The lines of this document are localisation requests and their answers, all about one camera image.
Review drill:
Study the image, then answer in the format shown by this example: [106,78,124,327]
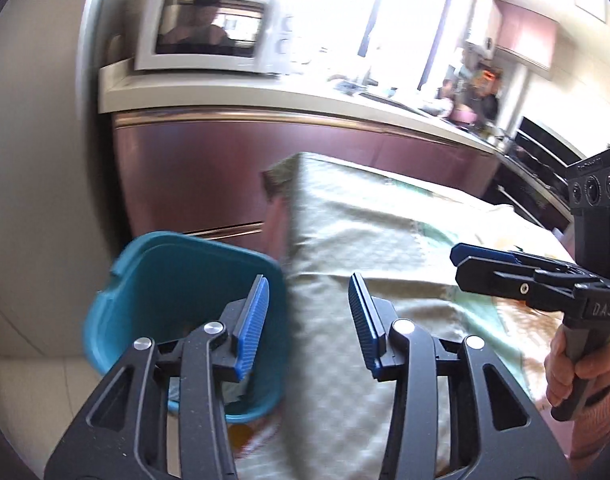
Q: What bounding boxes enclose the black built-in oven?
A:
[483,117,581,234]

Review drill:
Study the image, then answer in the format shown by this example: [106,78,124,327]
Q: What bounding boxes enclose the dark red kitchen cabinets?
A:
[112,107,499,250]

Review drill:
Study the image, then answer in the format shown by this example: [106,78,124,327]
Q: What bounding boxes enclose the teal plastic trash bin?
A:
[82,231,290,424]

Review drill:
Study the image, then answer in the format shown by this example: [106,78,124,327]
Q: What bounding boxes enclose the white microwave oven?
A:
[134,0,291,76]

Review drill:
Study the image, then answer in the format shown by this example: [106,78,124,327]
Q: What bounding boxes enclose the white wall water heater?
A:
[466,0,503,60]

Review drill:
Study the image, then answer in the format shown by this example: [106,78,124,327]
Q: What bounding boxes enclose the person's right hand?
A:
[544,325,610,406]

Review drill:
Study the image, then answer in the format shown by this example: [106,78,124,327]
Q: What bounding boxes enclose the green patterned tablecloth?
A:
[237,162,573,479]

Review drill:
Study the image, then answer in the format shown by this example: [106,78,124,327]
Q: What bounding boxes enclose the pink upper wall cabinet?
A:
[495,0,558,72]

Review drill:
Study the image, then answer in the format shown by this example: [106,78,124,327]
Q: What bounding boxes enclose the silver refrigerator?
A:
[74,0,117,221]

